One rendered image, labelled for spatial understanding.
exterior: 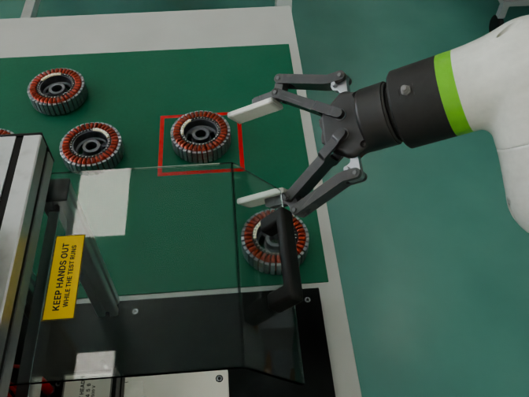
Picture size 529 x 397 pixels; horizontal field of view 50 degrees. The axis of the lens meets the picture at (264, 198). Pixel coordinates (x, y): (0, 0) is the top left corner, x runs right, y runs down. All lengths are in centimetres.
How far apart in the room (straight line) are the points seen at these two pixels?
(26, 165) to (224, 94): 65
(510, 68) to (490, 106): 4
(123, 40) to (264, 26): 32
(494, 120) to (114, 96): 82
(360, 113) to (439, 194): 143
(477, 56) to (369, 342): 121
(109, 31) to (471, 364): 130
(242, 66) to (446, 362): 100
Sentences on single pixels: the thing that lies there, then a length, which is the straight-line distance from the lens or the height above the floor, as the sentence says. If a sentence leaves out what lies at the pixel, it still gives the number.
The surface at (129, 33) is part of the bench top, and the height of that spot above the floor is 75.
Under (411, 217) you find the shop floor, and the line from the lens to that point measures 198.
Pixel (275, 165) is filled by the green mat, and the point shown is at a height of 75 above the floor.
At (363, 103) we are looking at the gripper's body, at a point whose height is 111.
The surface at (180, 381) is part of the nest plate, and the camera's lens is 83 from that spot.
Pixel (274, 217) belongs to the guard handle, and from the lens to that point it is 61.
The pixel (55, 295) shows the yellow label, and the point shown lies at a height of 107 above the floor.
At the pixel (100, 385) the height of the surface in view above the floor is 92.
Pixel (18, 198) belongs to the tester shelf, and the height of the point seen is 111.
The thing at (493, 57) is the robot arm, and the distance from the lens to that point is 62.
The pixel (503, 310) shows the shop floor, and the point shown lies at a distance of 188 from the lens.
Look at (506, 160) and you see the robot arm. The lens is 64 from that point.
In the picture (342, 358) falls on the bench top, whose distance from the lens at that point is 88.
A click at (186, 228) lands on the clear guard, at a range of 60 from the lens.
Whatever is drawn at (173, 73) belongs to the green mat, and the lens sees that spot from 127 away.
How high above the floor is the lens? 155
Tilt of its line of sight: 52 degrees down
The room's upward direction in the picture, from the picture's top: straight up
